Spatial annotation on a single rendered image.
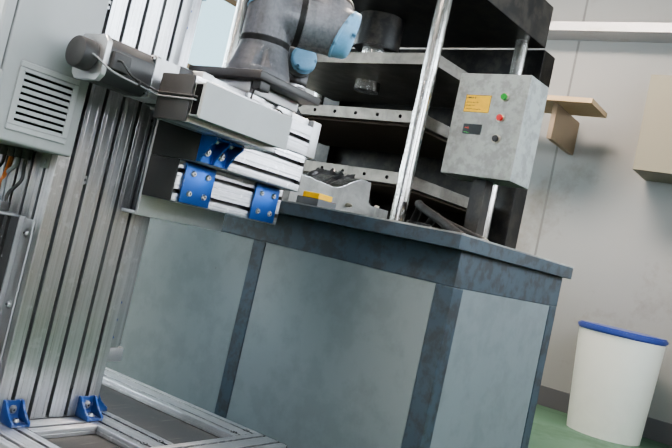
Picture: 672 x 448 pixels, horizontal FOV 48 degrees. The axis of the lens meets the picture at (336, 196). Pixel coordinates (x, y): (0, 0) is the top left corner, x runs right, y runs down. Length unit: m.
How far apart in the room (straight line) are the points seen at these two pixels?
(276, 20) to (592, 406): 3.21
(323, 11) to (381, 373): 0.89
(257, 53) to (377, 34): 1.87
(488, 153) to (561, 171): 2.36
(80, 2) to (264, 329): 1.06
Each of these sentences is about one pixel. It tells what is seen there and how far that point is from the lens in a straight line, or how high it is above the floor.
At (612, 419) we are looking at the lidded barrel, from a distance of 4.46.
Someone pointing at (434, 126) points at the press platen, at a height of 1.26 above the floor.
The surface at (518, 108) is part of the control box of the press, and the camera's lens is 2.86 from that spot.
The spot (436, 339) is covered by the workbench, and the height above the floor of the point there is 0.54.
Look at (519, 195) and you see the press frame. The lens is 3.59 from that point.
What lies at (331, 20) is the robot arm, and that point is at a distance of 1.78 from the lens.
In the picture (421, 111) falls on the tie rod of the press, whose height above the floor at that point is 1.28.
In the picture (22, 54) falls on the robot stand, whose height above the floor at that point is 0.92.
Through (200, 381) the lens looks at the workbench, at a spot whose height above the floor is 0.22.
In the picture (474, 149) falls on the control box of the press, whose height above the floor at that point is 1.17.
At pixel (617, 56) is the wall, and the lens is 5.32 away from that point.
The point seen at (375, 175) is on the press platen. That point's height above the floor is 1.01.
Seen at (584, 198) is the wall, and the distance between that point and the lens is 5.13.
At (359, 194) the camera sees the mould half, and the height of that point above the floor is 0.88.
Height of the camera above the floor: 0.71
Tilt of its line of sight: 4 degrees up
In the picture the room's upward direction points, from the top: 13 degrees clockwise
